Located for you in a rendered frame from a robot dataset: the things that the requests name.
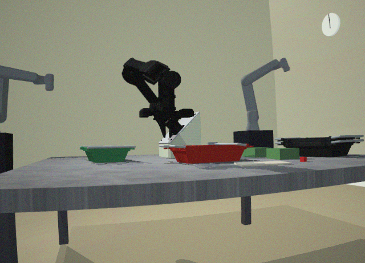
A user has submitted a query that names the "red plastic tray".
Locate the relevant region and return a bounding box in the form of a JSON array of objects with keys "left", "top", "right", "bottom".
[{"left": 164, "top": 144, "right": 253, "bottom": 164}]

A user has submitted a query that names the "cream flat square panel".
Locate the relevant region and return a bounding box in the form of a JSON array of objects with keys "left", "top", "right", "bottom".
[{"left": 234, "top": 161, "right": 292, "bottom": 167}]

